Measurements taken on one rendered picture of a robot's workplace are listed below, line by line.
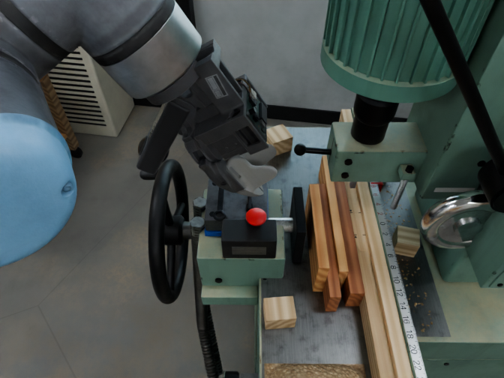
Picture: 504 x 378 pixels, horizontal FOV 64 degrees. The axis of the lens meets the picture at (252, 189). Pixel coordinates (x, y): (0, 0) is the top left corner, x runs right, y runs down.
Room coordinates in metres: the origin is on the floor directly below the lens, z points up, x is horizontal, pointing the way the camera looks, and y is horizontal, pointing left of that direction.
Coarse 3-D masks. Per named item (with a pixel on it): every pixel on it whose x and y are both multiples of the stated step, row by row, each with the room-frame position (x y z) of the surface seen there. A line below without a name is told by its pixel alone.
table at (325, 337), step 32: (288, 128) 0.68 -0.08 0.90; (320, 128) 0.68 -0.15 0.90; (288, 160) 0.58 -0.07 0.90; (320, 160) 0.58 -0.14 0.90; (288, 192) 0.49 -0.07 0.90; (288, 256) 0.35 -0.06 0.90; (224, 288) 0.31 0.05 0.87; (256, 288) 0.31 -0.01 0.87; (288, 288) 0.29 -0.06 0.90; (320, 320) 0.24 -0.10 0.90; (352, 320) 0.24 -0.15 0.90; (288, 352) 0.19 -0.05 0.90; (320, 352) 0.19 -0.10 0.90; (352, 352) 0.19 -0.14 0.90
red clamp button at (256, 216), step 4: (252, 208) 0.36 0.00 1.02; (256, 208) 0.36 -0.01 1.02; (260, 208) 0.36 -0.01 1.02; (248, 212) 0.35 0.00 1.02; (252, 212) 0.35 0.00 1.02; (256, 212) 0.35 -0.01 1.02; (260, 212) 0.35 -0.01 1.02; (264, 212) 0.35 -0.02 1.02; (248, 216) 0.35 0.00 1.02; (252, 216) 0.34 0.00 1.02; (256, 216) 0.34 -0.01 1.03; (260, 216) 0.34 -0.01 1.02; (264, 216) 0.35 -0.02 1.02; (248, 220) 0.34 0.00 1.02; (252, 220) 0.34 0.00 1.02; (256, 220) 0.34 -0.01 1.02; (260, 220) 0.34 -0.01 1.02; (264, 220) 0.34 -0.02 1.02; (252, 224) 0.33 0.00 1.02; (256, 224) 0.33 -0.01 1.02; (260, 224) 0.33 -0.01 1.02
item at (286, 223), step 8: (296, 192) 0.41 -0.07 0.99; (296, 200) 0.40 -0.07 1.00; (296, 208) 0.38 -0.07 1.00; (296, 216) 0.37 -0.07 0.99; (304, 216) 0.37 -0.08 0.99; (280, 224) 0.38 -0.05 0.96; (288, 224) 0.38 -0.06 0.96; (296, 224) 0.35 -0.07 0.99; (304, 224) 0.35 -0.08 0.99; (296, 232) 0.34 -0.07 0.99; (304, 232) 0.34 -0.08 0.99; (296, 240) 0.34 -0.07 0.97; (304, 240) 0.34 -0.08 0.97; (296, 248) 0.34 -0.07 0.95; (296, 256) 0.34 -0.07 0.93
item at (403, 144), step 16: (336, 128) 0.48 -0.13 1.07; (400, 128) 0.48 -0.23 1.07; (416, 128) 0.48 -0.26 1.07; (336, 144) 0.45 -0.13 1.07; (352, 144) 0.45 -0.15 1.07; (384, 144) 0.45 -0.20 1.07; (400, 144) 0.45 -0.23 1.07; (416, 144) 0.45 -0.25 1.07; (336, 160) 0.43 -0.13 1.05; (352, 160) 0.43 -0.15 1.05; (368, 160) 0.43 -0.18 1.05; (384, 160) 0.43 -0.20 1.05; (400, 160) 0.43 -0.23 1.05; (416, 160) 0.43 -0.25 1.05; (336, 176) 0.43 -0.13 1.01; (352, 176) 0.43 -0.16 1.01; (368, 176) 0.43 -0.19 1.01; (384, 176) 0.43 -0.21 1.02; (416, 176) 0.43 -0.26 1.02
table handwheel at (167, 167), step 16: (176, 160) 0.57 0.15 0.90; (160, 176) 0.49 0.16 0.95; (176, 176) 0.58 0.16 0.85; (160, 192) 0.45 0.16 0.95; (176, 192) 0.59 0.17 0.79; (160, 208) 0.42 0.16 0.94; (176, 208) 0.55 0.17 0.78; (160, 224) 0.40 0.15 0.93; (176, 224) 0.46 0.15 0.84; (160, 240) 0.37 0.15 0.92; (176, 240) 0.44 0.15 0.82; (160, 256) 0.36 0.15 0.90; (176, 256) 0.48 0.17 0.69; (160, 272) 0.34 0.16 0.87; (176, 272) 0.43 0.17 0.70; (160, 288) 0.33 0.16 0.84; (176, 288) 0.38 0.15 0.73
